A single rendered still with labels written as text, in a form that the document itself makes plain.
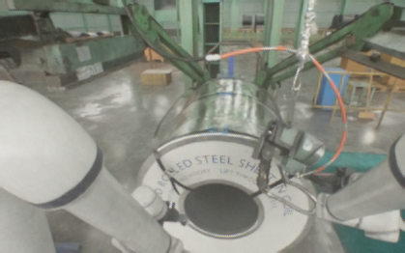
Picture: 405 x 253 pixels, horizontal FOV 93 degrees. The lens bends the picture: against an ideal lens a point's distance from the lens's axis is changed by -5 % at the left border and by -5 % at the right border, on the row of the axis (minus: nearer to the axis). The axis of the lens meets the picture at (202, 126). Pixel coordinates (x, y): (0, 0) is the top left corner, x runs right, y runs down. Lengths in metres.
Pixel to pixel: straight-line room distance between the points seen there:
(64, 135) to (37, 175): 0.05
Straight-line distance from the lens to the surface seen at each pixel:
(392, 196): 0.47
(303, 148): 0.97
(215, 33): 7.37
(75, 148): 0.30
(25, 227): 0.49
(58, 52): 0.92
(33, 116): 0.29
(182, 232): 1.71
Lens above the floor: 1.89
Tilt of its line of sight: 27 degrees down
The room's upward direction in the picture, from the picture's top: 1 degrees counter-clockwise
